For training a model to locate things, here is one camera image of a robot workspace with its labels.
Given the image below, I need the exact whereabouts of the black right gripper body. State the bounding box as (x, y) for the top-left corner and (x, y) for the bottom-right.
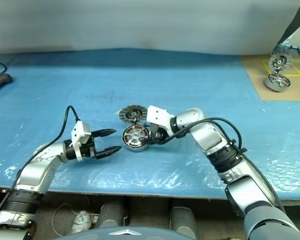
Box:
(150, 124), (169, 145)

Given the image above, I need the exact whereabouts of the blue plastic table cover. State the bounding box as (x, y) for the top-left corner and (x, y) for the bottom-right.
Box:
(0, 48), (300, 201)

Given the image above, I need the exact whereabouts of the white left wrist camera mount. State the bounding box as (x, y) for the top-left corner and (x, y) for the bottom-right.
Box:
(69, 121), (92, 161)

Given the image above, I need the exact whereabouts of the brown cardboard sheet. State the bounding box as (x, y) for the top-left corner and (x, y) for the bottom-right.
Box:
(240, 52), (300, 101)

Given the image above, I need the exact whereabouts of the white cord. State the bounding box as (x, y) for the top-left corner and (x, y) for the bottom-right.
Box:
(51, 194), (102, 237)

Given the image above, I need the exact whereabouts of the motor stator with windings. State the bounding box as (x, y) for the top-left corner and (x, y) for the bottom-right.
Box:
(117, 104), (148, 125)

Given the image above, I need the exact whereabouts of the white plastic object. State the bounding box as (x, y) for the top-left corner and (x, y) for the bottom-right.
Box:
(73, 210), (93, 234)

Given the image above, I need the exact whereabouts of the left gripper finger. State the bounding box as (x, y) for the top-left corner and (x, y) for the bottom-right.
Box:
(90, 128), (117, 139)
(94, 146), (123, 160)

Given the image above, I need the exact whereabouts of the yellow tape grid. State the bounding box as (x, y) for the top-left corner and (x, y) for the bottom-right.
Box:
(261, 59), (300, 77)

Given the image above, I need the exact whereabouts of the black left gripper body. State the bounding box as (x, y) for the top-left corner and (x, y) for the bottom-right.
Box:
(79, 136), (98, 161)

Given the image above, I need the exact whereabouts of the black rotor with silver spokes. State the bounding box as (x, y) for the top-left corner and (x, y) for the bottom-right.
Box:
(122, 126), (149, 149)

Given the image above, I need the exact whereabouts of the silver motor stator housing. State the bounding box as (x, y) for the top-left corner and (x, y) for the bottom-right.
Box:
(264, 72), (291, 93)
(121, 124), (151, 153)

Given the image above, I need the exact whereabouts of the dark grey rounded shape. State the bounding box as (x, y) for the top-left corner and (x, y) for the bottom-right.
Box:
(99, 201), (128, 230)
(169, 206), (198, 235)

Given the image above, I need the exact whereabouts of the grey robot torso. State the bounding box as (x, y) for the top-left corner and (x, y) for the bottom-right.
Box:
(52, 225), (200, 240)

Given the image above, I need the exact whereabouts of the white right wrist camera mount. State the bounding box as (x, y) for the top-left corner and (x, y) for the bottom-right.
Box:
(146, 105), (175, 136)

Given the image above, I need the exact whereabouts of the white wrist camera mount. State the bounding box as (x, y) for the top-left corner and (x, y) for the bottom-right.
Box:
(69, 121), (92, 161)
(146, 105), (175, 136)

